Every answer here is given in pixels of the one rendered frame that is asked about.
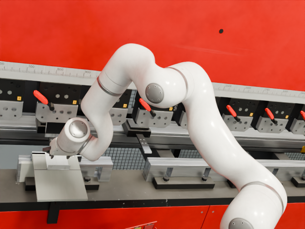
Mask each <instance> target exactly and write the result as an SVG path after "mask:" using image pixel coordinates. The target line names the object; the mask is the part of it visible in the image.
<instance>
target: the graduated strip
mask: <svg viewBox="0 0 305 229"><path fill-rule="evenodd" d="M0 70H6V71H16V72H26V73H36V74H46V75H60V76H70V77H80V78H90V79H96V78H97V77H98V76H99V74H100V73H101V71H93V70H80V69H70V68H61V67H52V66H42V65H30V64H20V63H11V62H2V61H0ZM212 86H213V90H222V91H232V92H242V93H252V94H262V95H277V96H286V97H296V98H305V92H302V91H292V90H280V89H270V88H261V87H252V86H242V85H230V84H220V83H212Z"/></svg>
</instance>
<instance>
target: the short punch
mask: <svg viewBox="0 0 305 229"><path fill-rule="evenodd" d="M65 124H66V123H55V122H46V128H45V137H58V136H59V134H60V132H61V131H62V129H63V127H64V126H65Z"/></svg>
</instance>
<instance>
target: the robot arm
mask: <svg viewBox="0 0 305 229"><path fill-rule="evenodd" d="M132 82H133V83H134V84H135V86H136V88H137V90H138V93H139V95H140V96H141V98H142V99H143V100H144V101H145V102H146V103H148V104H150V105H152V106H154V107H158V108H170V107H173V106H175V105H177V104H179V103H181V102H182V103H183V105H184V107H185V110H186V115H187V129H188V134H189V136H190V139H191V141H192V142H193V144H194V146H195V147H196V149H197V150H198V152H199V153H200V155H201V156H202V158H203V159H204V160H205V162H206V163H207V164H208V165H209V166H210V167H211V168H212V169H213V170H214V171H215V172H216V173H218V174H220V175H222V176H224V177H225V178H227V179H229V180H230V181H231V182H232V183H233V184H234V185H235V186H236V188H237V189H238V191H239V194H238V195H237V196H236V197H235V198H234V199H233V200H232V202H231V203H230V204H229V206H228V207H227V209H226V211H225V213H224V215H223V217H222V219H221V223H220V229H274V228H275V226H276V224H277V223H278V221H279V219H280V217H281V216H282V214H283V213H284V210H285V208H286V205H287V195H286V192H285V189H284V187H283V185H282V184H281V183H280V181H279V180H278V179H277V178H276V177H275V176H274V175H273V174H272V173H271V172H270V171H269V170H268V169H266V168H265V167H264V166H263V165H261V164H260V163H259V162H257V161H256V160H255V159H254V158H252V157H251V156H250V155H249V154H248V153H247V152H246V151H245V150H244V149H243V148H242V147H241V146H240V145H239V144H238V142H237V141H236V139H235V138H234V136H233V135H232V133H231V132H230V130H229V129H228V127H227V125H226V124H225V122H224V121H223V119H222V117H221V115H220V113H219V110H218V107H217V104H216V100H215V95H214V90H213V86H212V83H211V80H210V78H209V77H208V75H207V73H206V72H205V70H204V69H203V68H202V67H201V66H199V65H198V64H196V63H193V62H181V63H178V64H175V65H171V66H169V67H166V68H161V67H159V66H157V65H156V64H155V58H154V55H153V53H152V52H151V51H150V50H149V49H148V48H146V47H144V46H142V45H138V44H125V45H123V46H121V47H120V48H118V49H117V50H116V52H115V53H114V54H113V55H112V57H111V58H110V60H109V61H108V63H107V64H106V65H105V67H104V68H103V70H102V71H101V73H100V74H99V76H98V77H97V78H96V80H95V81H94V83H93V84H92V86H91V87H90V89H89V90H88V92H87V94H86V95H85V96H84V98H83V100H82V102H81V109H82V111H83V113H84V114H85V116H86V117H87V118H88V119H89V121H90V122H91V123H92V125H93V126H94V128H95V129H96V132H97V135H98V138H96V137H94V136H93V135H91V133H90V126H89V124H88V123H87V121H85V120H84V119H82V118H78V117H76V118H71V119H70V120H68V121H67V123H66V124H65V126H64V127H63V129H62V131H61V132H60V134H59V136H58V137H56V138H54V139H53V140H52V141H51V142H50V146H49V147H45V148H43V152H46V153H48V154H49V156H51V159H52V158H53V157H54V155H61V156H66V159H69V158H70V157H71V156H74V155H76V154H78V153H79V154H80V155H81V156H83V157H84V158H86V159H87V160H89V161H93V162H94V161H96V160H98V159H99V158H100V157H101V156H102V154H104V152H105V151H106V149H107V148H108V147H109V145H110V143H111V141H112V138H113V124H112V120H111V117H110V114H109V111H110V109H111V108H112V107H113V106H114V104H115V103H116V102H117V100H118V99H119V98H120V97H121V95H122V94H123V93H124V92H125V90H126V89H127V88H128V86H129V85H130V84H131V83H132Z"/></svg>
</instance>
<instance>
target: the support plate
mask: <svg viewBox="0 0 305 229"><path fill-rule="evenodd" d="M32 159H33V168H34V169H35V170H34V180H35V188H36V197H37V202H51V201H87V200H88V197H87V193H86V189H85V185H84V181H83V177H82V173H81V171H80V170H73V169H80V166H79V161H78V157H77V156H71V157H70V158H69V159H67V160H68V164H69V165H70V170H46V169H47V164H46V157H45V156H32Z"/></svg>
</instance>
